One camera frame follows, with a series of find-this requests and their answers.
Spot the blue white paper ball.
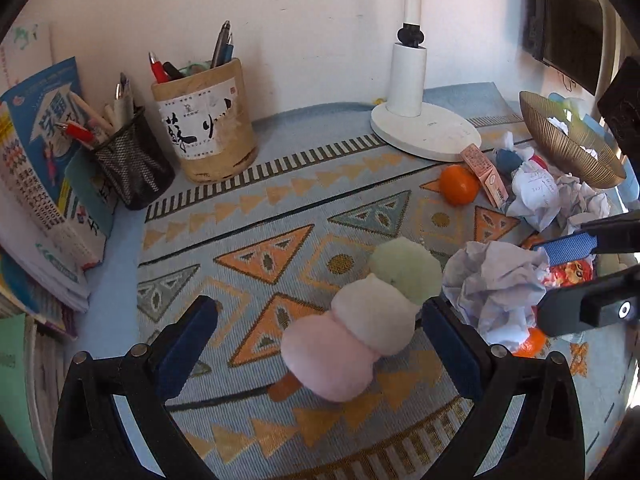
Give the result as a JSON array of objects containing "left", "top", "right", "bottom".
[{"left": 442, "top": 240, "right": 550, "bottom": 351}]

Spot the pastel dango plush toy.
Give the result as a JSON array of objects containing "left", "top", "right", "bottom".
[{"left": 268, "top": 237, "right": 442, "bottom": 403}]

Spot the red snack packet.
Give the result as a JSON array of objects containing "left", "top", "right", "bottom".
[{"left": 542, "top": 259, "right": 593, "bottom": 289}]

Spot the gold ribbed glass bowl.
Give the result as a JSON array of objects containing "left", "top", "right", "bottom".
[{"left": 520, "top": 91, "right": 626, "bottom": 188}]

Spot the orange tangerine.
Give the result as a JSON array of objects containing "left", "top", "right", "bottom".
[
  {"left": 513, "top": 327, "right": 547, "bottom": 359},
  {"left": 438, "top": 165, "right": 480, "bottom": 206}
]

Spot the small pink orange box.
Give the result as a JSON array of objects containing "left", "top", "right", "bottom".
[{"left": 460, "top": 143, "right": 509, "bottom": 209}]

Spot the white desk lamp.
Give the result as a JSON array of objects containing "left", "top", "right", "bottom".
[{"left": 370, "top": 0, "right": 482, "bottom": 162}]

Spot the stack of books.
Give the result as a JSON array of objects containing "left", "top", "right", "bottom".
[{"left": 1, "top": 22, "right": 90, "bottom": 476}]

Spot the patterned woven table mat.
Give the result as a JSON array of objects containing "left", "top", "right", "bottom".
[{"left": 135, "top": 81, "right": 637, "bottom": 480}]

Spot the black mesh pen holder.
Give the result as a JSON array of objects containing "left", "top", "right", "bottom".
[{"left": 91, "top": 106, "right": 176, "bottom": 210}]

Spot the blue cover workbook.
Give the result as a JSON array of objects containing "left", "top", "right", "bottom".
[{"left": 1, "top": 58, "right": 118, "bottom": 269}]

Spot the kraft paper pen holder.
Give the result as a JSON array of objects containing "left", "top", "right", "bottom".
[{"left": 151, "top": 58, "right": 258, "bottom": 183}]

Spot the black wall monitor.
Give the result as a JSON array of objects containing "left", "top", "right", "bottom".
[{"left": 522, "top": 0, "right": 615, "bottom": 96}]

